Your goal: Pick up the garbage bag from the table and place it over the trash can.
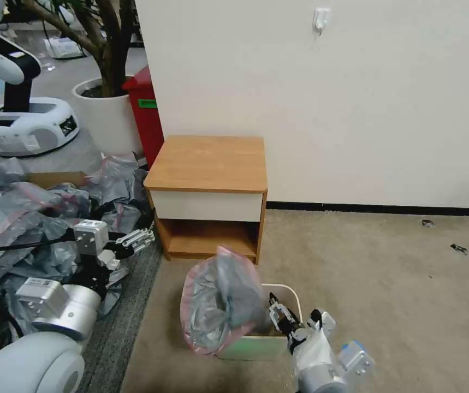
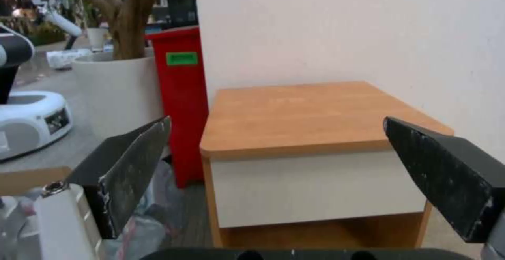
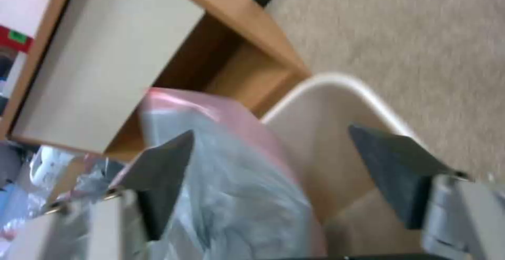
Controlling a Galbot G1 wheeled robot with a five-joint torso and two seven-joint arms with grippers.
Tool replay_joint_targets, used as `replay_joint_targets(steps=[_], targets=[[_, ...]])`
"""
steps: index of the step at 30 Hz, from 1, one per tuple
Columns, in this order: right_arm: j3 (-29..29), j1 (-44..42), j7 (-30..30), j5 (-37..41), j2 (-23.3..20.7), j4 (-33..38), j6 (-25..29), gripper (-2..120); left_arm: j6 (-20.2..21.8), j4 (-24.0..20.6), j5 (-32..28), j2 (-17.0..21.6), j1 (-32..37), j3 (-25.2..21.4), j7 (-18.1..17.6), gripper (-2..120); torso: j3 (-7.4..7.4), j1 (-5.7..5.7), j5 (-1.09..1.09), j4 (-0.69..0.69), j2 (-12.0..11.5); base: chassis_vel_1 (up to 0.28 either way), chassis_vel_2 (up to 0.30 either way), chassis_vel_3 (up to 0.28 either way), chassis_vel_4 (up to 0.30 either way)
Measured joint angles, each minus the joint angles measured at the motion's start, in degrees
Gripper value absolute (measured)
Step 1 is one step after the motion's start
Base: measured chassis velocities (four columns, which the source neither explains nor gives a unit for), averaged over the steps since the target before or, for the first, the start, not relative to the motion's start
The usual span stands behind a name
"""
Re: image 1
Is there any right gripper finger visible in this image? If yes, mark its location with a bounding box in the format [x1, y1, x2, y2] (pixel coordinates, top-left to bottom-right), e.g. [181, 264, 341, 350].
[266, 291, 287, 328]
[278, 304, 302, 333]

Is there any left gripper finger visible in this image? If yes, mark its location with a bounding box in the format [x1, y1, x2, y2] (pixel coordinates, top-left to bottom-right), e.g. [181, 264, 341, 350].
[118, 228, 156, 246]
[115, 237, 155, 259]

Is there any grey pink-rimmed garbage bag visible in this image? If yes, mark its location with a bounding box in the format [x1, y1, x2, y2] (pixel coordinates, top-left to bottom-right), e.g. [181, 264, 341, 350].
[180, 245, 269, 356]

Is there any cream square trash can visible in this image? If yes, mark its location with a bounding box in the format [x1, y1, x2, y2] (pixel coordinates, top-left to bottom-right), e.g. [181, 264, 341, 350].
[217, 283, 303, 362]

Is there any grey floor mat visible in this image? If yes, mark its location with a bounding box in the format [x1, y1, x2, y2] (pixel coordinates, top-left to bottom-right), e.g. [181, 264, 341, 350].
[79, 239, 164, 393]

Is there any cardboard box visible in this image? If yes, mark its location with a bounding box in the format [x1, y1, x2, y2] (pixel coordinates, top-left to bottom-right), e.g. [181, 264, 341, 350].
[24, 170, 88, 190]

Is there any wooden bedside table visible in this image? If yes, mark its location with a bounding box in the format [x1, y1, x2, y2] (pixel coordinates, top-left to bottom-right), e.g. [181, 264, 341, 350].
[143, 135, 269, 265]

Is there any red bin with green label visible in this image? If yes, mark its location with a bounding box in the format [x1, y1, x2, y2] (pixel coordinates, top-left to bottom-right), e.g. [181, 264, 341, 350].
[121, 65, 165, 171]

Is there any white round plant pot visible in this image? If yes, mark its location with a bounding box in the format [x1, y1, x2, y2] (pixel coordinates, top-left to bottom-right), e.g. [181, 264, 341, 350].
[72, 76, 145, 156]

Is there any black skirting strip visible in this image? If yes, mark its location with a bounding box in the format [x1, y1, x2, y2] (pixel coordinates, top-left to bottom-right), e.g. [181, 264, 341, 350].
[266, 201, 469, 218]

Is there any white wheeled robot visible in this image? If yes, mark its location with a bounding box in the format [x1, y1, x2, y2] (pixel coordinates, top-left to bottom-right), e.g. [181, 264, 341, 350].
[0, 18, 81, 158]

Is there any brown tree trunk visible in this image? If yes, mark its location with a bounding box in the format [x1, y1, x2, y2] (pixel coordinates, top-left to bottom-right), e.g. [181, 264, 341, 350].
[4, 0, 138, 98]

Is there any white box device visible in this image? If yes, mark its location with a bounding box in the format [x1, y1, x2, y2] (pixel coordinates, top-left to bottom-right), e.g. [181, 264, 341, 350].
[44, 37, 84, 61]

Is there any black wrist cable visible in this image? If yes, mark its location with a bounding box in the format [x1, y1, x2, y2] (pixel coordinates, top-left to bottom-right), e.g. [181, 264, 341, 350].
[0, 229, 76, 256]

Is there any white wall hook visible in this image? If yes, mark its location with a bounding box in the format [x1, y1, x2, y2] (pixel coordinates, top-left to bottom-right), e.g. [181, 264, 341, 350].
[311, 7, 333, 37]

